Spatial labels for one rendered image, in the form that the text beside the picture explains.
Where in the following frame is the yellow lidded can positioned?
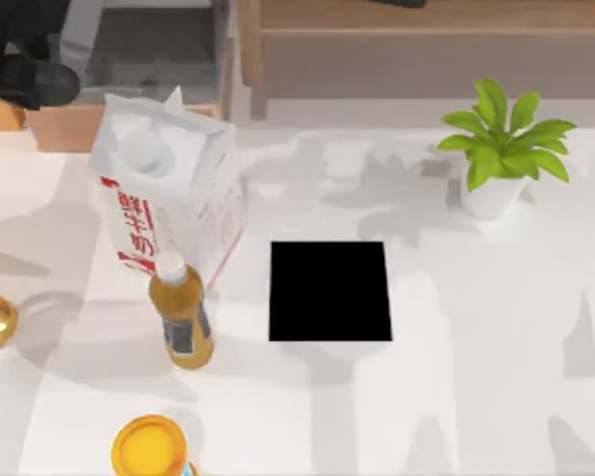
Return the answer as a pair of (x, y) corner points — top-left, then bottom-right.
(110, 414), (203, 476)

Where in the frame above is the green plant in white pot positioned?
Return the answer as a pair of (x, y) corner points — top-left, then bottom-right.
(434, 76), (579, 222)

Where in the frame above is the wooden open shelf unit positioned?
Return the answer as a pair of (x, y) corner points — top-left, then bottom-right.
(232, 0), (595, 121)

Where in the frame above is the white milk carton red print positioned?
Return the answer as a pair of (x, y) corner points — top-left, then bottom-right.
(88, 84), (247, 295)

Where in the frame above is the open drawer grey pierced inside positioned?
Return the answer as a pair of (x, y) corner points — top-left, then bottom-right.
(58, 0), (232, 109)

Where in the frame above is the flat black square mat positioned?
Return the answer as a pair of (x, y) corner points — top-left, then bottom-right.
(268, 240), (395, 343)

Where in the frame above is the amber bottle with white cap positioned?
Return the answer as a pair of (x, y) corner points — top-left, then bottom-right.
(147, 250), (216, 371)

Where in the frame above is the pale wooden drawer front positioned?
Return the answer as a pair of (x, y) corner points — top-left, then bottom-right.
(24, 102), (225, 153)

